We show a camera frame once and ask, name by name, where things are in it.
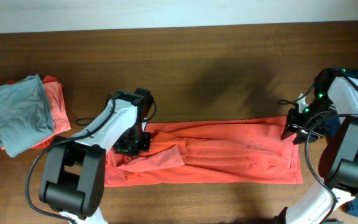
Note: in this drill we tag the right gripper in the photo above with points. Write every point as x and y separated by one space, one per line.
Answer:
293 125

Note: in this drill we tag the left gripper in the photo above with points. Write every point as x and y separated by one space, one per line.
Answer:
122 146

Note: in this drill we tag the orange printed t-shirt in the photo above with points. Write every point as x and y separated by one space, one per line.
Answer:
246 150

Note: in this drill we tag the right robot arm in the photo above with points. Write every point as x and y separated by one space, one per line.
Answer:
321 200

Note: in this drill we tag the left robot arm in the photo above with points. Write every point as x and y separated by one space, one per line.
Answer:
73 180

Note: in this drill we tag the folded pink shirt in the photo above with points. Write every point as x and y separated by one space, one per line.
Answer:
58 111

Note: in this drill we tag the folded grey shirt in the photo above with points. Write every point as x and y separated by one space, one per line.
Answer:
25 115

